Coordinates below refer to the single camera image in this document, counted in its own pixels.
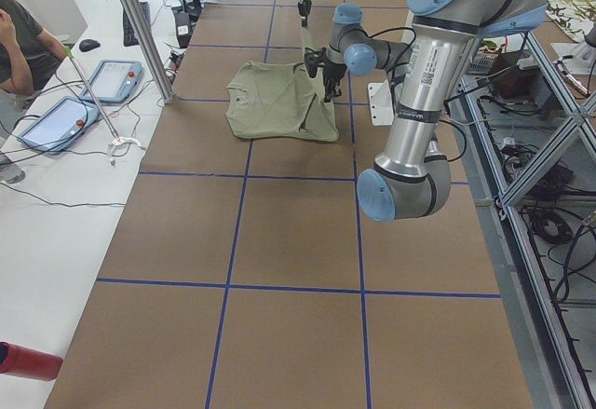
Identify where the olive green long-sleeve shirt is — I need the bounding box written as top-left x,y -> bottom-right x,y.
225,60 -> 339,143

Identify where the black keyboard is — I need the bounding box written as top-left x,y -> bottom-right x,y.
122,1 -> 152,48

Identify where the far teach pendant tablet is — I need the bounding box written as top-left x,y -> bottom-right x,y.
88,60 -> 142,104

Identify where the teach pendant tablet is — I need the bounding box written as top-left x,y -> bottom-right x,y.
88,60 -> 142,104
17,97 -> 99,154

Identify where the black computer mouse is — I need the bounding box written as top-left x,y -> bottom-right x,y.
78,38 -> 101,52

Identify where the grabber stick green tip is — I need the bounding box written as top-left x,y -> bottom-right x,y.
62,46 -> 146,167

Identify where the near teach pendant tablet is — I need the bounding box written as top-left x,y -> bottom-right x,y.
17,97 -> 99,154

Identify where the seated person dark shirt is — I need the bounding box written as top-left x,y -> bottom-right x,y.
1,0 -> 66,97

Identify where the red bottle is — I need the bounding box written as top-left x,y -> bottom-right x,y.
1,342 -> 63,382

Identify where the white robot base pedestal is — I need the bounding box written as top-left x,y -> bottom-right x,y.
367,80 -> 403,127

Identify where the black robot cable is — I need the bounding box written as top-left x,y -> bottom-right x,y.
362,25 -> 490,158

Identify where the aluminium frame post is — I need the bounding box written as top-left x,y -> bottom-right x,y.
120,0 -> 173,104

